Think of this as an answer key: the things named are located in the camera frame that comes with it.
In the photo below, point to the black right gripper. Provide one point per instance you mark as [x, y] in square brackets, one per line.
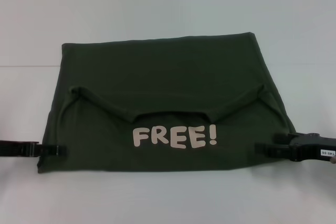
[312, 148]

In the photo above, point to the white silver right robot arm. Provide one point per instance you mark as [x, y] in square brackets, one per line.
[333, 159]

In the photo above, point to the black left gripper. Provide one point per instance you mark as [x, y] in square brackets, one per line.
[18, 148]

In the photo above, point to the dark green shirt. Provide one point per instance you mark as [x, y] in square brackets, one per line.
[168, 90]

